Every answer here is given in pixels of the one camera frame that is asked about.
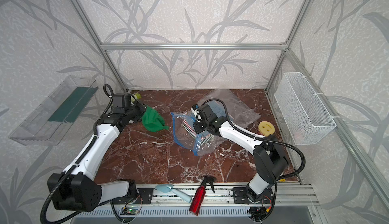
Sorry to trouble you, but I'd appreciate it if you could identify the green tank top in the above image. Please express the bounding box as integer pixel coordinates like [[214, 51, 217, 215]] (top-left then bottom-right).
[[141, 106, 169, 132]]

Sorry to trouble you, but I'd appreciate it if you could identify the clear vacuum bag blue zip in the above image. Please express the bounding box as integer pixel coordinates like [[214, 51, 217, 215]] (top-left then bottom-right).
[[171, 90, 260, 156]]

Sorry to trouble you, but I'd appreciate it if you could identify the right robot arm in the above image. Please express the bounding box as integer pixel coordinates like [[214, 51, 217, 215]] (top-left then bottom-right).
[[191, 104, 288, 203]]

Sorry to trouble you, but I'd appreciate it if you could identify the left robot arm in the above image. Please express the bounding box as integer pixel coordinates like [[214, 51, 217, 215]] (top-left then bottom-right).
[[47, 93, 146, 212]]

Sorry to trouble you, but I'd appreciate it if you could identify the blue garment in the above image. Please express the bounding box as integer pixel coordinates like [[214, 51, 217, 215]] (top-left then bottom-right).
[[207, 100, 226, 117]]

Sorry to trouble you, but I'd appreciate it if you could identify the potted plant white pot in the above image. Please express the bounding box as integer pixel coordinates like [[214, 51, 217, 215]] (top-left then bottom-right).
[[131, 93, 141, 100]]

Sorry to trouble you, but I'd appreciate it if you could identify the striped folded garment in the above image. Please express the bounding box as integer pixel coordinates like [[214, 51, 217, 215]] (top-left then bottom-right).
[[182, 119, 197, 139]]

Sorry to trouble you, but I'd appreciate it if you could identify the yellow smiley sponge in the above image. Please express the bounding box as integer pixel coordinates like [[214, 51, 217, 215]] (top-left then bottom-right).
[[258, 121, 275, 137]]

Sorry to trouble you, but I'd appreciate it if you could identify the light blue brush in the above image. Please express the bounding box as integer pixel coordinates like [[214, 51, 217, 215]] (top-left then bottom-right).
[[155, 184, 192, 203]]

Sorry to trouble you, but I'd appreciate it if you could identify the red spray bottle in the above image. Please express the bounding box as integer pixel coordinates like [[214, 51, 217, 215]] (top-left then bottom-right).
[[189, 175, 217, 216]]

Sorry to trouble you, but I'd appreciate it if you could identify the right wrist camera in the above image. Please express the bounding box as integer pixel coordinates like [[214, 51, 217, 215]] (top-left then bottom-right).
[[191, 104, 201, 116]]

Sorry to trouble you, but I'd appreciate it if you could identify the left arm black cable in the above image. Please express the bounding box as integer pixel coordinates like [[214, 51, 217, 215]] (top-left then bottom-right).
[[39, 83, 114, 224]]

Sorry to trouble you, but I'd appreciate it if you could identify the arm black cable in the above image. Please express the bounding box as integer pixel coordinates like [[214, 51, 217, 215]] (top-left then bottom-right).
[[39, 83, 114, 224], [197, 98, 306, 180]]

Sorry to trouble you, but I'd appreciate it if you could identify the clear plastic wall shelf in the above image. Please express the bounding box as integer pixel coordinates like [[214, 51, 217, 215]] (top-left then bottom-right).
[[9, 76, 98, 146]]

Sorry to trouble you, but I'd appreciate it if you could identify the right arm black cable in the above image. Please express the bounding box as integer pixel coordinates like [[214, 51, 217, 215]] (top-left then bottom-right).
[[197, 98, 306, 180]]

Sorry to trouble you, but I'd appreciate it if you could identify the white wire basket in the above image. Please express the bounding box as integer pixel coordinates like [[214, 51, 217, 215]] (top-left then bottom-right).
[[275, 72, 337, 146]]

